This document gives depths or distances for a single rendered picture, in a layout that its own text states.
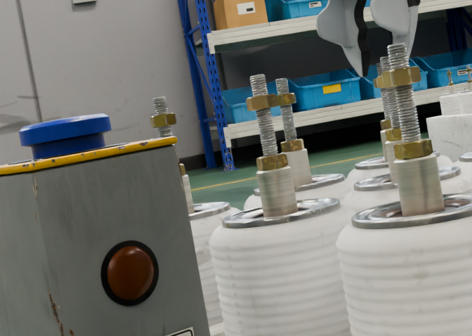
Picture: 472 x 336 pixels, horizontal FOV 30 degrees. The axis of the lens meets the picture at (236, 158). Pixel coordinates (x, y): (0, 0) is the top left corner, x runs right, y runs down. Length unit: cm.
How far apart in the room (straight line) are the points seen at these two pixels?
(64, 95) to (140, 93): 47
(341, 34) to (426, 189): 36
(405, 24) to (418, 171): 34
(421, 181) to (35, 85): 523
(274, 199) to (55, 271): 22
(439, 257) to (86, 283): 17
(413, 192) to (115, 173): 17
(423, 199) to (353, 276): 5
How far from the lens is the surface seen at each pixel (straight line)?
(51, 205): 35
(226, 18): 510
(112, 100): 566
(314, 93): 514
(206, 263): 61
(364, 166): 78
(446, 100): 318
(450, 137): 313
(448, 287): 43
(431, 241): 43
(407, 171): 46
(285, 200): 55
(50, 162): 35
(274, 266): 52
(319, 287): 52
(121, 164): 37
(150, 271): 37
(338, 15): 80
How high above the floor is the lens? 32
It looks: 3 degrees down
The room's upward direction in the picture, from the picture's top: 10 degrees counter-clockwise
